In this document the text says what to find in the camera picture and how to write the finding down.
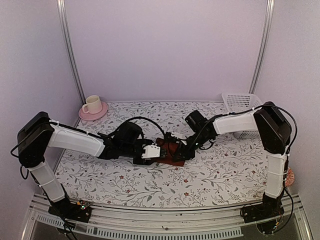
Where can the pink object at right edge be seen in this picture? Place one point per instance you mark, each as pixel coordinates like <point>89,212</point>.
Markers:
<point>290,178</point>

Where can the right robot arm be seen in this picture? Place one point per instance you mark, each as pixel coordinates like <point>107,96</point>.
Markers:
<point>276,134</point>

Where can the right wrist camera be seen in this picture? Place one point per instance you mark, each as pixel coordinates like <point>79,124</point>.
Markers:
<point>174,137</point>

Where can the aluminium frame post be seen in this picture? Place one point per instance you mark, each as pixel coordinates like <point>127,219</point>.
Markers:
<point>270,4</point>
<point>61,7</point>

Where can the cream ribbed mug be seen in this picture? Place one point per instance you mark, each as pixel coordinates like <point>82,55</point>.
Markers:
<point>92,105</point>

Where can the dark red towel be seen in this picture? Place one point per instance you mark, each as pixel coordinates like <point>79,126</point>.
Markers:
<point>171,147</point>

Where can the white plastic basket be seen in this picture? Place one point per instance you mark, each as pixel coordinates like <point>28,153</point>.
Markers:
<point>238,103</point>

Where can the right aluminium frame post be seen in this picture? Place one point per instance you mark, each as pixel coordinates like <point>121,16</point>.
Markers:
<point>270,4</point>

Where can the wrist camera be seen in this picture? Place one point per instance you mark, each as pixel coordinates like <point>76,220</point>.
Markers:
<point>153,151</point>
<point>174,137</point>

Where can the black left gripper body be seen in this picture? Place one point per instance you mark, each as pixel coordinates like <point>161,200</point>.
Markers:
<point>128,151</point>

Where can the front aluminium rail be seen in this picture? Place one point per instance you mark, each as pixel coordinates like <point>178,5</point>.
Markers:
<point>110,222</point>

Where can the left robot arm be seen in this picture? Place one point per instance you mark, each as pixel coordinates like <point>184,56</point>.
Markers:
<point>42,135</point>

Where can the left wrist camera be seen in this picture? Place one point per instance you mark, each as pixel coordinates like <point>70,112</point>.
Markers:
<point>153,151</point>

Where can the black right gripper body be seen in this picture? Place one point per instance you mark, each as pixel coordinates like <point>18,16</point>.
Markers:
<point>202,140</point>

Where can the left aluminium frame post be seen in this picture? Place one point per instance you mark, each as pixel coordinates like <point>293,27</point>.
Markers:
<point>61,7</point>

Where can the pink saucer plate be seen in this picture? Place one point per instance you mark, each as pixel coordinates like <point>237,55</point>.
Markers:
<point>93,117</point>

